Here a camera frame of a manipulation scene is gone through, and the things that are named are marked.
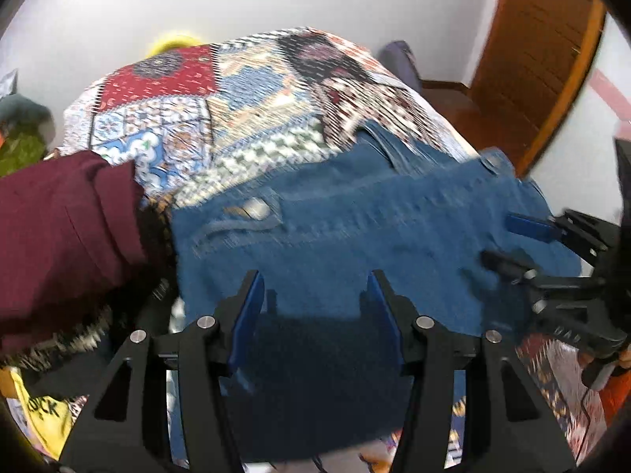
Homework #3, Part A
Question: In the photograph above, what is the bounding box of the black patterned garment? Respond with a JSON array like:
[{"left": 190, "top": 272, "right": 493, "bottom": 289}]
[{"left": 1, "top": 202, "right": 179, "bottom": 400}]

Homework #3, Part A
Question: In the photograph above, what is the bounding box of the brown wooden door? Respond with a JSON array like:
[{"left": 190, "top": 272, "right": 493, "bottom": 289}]
[{"left": 470, "top": 0, "right": 607, "bottom": 175}]

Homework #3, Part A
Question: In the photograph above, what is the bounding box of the blue denim jacket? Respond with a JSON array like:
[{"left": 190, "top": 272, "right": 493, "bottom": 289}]
[{"left": 171, "top": 123, "right": 581, "bottom": 464}]

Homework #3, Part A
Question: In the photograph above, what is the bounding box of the patchwork bed cover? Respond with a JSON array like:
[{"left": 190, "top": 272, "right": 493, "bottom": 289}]
[{"left": 56, "top": 26, "right": 610, "bottom": 469}]

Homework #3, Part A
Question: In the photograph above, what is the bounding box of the yellow printed t-shirt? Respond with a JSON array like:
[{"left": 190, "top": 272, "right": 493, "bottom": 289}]
[{"left": 9, "top": 369, "right": 73, "bottom": 460}]

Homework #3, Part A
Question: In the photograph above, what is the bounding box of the maroon folded garment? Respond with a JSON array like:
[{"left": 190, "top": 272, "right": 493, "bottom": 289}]
[{"left": 1, "top": 151, "right": 147, "bottom": 354}]

